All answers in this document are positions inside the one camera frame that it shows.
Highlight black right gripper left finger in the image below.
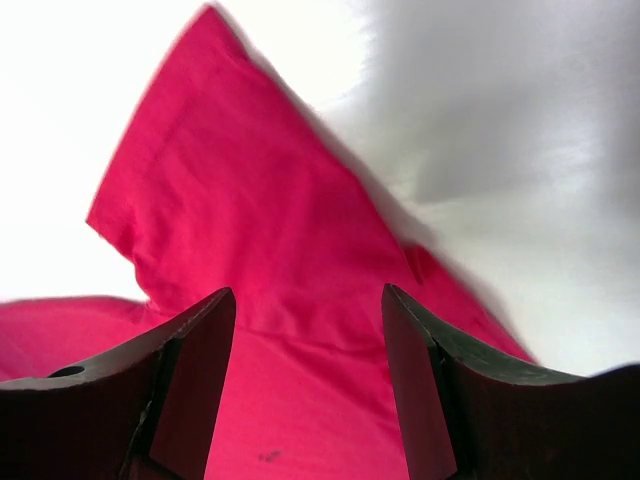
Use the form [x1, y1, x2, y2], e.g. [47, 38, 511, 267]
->
[1, 288, 236, 479]

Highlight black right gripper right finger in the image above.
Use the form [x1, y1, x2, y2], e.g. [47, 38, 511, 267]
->
[382, 285, 639, 479]

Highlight pink t-shirt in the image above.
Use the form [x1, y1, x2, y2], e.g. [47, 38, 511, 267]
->
[1, 7, 525, 479]

